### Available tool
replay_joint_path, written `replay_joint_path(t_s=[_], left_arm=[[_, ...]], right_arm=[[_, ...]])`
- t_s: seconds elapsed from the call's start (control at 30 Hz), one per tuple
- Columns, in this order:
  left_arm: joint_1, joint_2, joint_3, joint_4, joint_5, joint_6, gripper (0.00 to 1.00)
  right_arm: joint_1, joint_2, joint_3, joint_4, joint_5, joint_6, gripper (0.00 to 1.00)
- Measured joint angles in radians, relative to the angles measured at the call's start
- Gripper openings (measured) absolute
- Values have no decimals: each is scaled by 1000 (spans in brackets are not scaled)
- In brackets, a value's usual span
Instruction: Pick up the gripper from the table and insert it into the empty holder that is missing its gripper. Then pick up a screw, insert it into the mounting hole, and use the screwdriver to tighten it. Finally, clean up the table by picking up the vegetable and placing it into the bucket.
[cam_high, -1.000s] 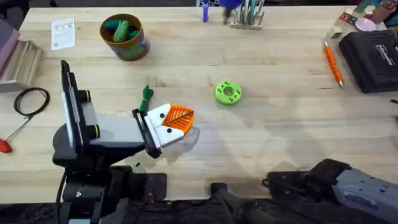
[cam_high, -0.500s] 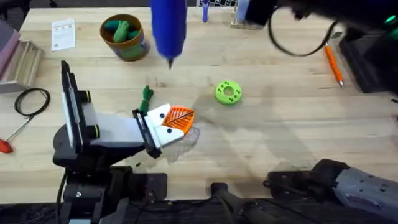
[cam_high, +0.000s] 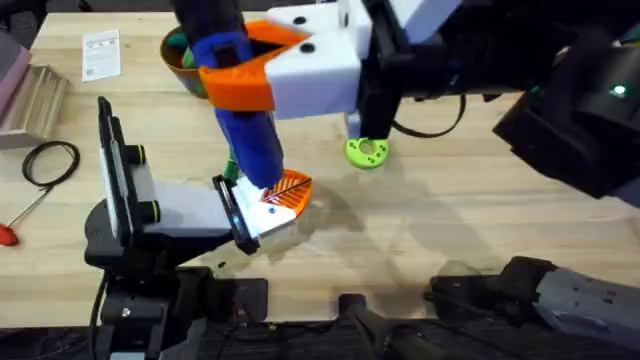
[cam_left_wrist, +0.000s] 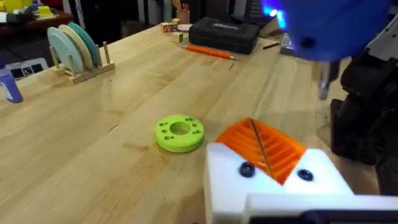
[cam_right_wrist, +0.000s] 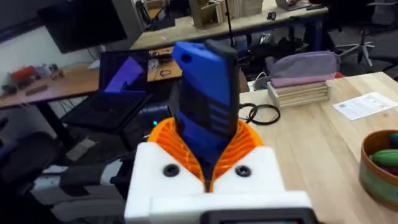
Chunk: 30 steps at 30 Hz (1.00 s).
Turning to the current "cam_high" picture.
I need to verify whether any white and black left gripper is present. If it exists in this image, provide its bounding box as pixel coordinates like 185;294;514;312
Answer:
84;164;314;274

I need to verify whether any green toy vegetable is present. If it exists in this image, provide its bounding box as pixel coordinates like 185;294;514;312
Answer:
223;149;242;182

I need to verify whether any green disc with holes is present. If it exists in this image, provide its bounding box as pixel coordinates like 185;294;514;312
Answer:
344;137;391;170

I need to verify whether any brown tub with toys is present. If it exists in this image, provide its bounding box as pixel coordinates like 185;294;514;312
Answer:
159;24;211;99

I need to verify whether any black left wrist plate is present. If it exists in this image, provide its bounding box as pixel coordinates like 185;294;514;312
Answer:
96;96;135;247

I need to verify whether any white paper sheet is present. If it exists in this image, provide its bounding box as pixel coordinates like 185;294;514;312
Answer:
81;28;123;83

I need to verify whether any pink foam block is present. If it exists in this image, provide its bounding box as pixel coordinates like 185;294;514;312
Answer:
0;29;33;117

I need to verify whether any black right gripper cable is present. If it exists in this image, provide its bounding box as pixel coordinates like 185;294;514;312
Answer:
390;93;468;140

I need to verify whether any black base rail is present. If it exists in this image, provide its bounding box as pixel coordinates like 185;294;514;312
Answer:
164;292;551;360

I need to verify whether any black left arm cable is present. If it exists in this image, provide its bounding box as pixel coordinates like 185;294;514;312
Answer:
88;273;109;360

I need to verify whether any coiled black cable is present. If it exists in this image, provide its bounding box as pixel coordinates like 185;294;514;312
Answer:
21;140;82;190

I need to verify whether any red handled tool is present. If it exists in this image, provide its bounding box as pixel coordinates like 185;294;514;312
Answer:
0;187;52;248

